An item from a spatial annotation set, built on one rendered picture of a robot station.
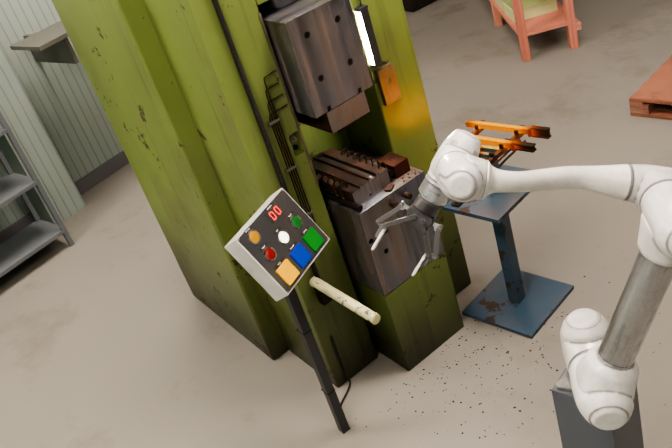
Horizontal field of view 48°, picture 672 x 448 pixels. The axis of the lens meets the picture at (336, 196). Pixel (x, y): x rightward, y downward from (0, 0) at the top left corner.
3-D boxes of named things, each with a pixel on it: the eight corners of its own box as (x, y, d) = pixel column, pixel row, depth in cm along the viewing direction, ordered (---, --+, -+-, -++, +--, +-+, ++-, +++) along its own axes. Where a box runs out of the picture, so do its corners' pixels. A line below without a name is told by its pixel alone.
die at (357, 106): (370, 111, 314) (364, 90, 309) (333, 134, 305) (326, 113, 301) (312, 95, 346) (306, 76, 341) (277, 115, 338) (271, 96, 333)
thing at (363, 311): (383, 320, 306) (379, 310, 303) (373, 328, 303) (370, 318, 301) (320, 282, 339) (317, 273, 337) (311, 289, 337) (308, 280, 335)
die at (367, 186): (390, 183, 331) (386, 166, 327) (356, 206, 323) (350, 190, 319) (334, 161, 363) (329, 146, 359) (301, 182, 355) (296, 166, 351)
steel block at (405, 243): (445, 251, 354) (424, 170, 332) (384, 296, 338) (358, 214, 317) (370, 217, 397) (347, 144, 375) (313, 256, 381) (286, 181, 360)
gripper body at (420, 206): (415, 192, 209) (398, 220, 212) (441, 209, 208) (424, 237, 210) (420, 189, 216) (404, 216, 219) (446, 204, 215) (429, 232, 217)
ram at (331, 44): (388, 76, 314) (363, -18, 295) (316, 118, 299) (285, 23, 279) (329, 63, 347) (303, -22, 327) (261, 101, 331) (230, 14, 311)
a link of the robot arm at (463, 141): (423, 167, 215) (426, 179, 202) (451, 119, 210) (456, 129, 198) (456, 185, 216) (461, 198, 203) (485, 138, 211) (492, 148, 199)
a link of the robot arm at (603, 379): (611, 389, 239) (629, 445, 220) (560, 381, 239) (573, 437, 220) (705, 181, 198) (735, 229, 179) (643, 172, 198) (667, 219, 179)
